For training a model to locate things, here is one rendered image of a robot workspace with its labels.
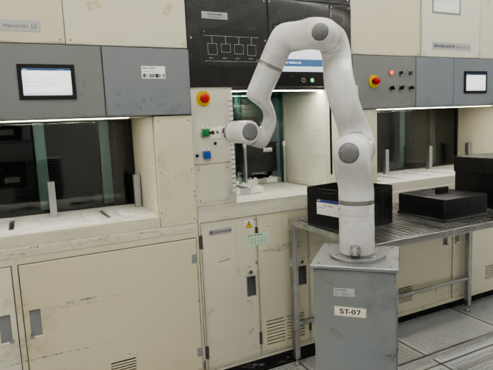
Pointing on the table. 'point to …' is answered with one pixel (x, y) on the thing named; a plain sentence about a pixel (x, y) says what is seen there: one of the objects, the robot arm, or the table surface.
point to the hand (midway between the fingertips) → (216, 132)
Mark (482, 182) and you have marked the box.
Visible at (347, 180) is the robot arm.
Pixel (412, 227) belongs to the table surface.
